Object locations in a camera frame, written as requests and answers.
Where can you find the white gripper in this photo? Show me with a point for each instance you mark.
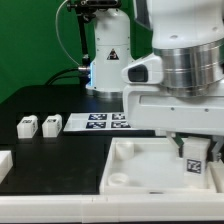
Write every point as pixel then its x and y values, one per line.
pixel 177 93

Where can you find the white square table top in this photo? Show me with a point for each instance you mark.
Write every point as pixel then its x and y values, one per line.
pixel 151 165

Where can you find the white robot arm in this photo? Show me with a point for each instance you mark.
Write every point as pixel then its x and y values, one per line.
pixel 178 26

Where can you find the white obstacle wall front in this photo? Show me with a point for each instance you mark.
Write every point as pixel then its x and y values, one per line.
pixel 112 208

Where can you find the white obstacle wall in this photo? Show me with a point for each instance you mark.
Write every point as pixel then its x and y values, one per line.
pixel 112 208
pixel 6 163

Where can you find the white marker base plate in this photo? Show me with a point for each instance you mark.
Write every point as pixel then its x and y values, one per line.
pixel 80 122

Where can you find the black camera stand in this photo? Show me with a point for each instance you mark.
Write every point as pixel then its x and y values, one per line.
pixel 85 12

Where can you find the white obstacle wall left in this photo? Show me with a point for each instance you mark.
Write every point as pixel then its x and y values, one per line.
pixel 6 163

